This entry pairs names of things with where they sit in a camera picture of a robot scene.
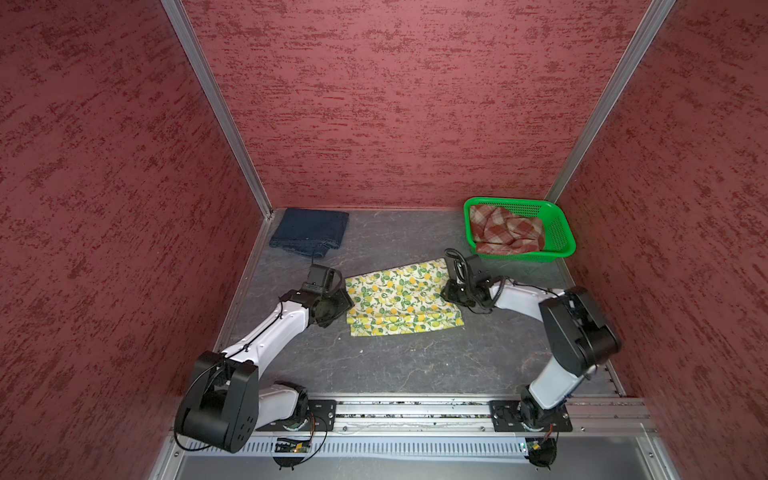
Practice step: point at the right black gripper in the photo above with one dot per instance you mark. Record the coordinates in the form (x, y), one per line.
(449, 293)

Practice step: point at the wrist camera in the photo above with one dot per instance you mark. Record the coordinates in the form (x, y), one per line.
(470, 269)
(322, 280)

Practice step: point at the base connector board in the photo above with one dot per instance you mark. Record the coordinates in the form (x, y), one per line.
(542, 453)
(292, 447)

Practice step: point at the right base connector board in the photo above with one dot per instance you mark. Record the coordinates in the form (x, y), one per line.
(542, 453)

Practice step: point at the left base connector board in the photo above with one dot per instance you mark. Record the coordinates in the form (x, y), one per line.
(292, 447)

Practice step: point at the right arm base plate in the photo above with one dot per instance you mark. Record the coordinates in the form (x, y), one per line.
(510, 417)

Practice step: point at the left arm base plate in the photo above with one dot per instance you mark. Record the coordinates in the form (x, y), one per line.
(319, 418)

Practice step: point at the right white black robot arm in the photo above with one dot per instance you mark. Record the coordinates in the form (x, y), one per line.
(580, 338)

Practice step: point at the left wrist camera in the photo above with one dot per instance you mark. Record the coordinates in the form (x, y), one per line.
(322, 280)

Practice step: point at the yellow floral skirt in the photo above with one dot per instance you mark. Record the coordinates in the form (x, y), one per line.
(401, 301)

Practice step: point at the left aluminium corner post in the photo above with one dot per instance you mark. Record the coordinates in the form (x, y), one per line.
(193, 50)

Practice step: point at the green plastic basket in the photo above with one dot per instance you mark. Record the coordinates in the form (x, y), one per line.
(558, 238)

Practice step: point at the aluminium front rail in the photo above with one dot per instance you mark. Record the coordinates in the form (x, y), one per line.
(434, 415)

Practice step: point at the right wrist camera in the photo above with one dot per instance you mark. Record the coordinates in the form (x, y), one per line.
(470, 269)

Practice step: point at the slotted cable duct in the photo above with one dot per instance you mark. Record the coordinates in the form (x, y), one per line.
(428, 448)

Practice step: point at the reddish brown skirt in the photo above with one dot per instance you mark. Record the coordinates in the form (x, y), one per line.
(496, 231)

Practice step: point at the right aluminium corner post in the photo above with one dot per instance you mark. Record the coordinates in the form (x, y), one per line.
(648, 28)

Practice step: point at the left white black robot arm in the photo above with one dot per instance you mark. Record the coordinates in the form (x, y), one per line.
(225, 401)

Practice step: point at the aluminium corner post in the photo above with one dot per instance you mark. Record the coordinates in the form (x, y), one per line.
(648, 28)
(193, 50)

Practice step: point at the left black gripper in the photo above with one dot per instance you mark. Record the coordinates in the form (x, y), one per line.
(345, 303)

